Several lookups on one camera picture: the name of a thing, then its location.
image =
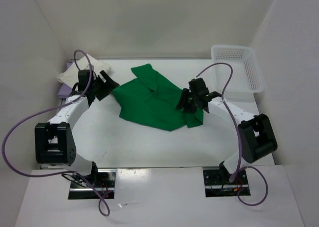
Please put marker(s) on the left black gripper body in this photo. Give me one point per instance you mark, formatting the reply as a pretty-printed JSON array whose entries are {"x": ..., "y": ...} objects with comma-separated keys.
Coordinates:
[{"x": 93, "y": 87}]

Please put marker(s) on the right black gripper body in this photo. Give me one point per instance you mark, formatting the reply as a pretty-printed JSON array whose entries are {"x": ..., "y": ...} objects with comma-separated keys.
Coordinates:
[{"x": 192, "y": 103}]

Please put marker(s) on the purple t shirt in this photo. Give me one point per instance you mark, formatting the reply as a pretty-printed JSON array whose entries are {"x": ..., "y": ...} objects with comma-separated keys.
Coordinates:
[{"x": 68, "y": 78}]

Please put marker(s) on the green t shirt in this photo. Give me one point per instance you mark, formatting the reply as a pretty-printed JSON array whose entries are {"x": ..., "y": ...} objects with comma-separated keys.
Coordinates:
[{"x": 151, "y": 99}]

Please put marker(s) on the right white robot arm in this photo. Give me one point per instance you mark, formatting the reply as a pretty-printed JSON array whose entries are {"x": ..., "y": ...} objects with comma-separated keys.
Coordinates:
[{"x": 255, "y": 134}]

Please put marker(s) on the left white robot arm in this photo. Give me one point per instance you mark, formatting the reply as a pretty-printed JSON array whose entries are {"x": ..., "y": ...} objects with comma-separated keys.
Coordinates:
[{"x": 54, "y": 142}]

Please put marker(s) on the white plastic basket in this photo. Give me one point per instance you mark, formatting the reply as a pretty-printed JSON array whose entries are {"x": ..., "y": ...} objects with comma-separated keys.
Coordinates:
[{"x": 247, "y": 77}]

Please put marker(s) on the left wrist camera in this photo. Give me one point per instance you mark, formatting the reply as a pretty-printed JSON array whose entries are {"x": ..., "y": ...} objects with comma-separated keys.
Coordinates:
[{"x": 90, "y": 67}]

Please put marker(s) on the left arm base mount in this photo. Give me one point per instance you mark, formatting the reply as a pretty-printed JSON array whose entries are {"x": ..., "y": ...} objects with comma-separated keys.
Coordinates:
[{"x": 104, "y": 185}]

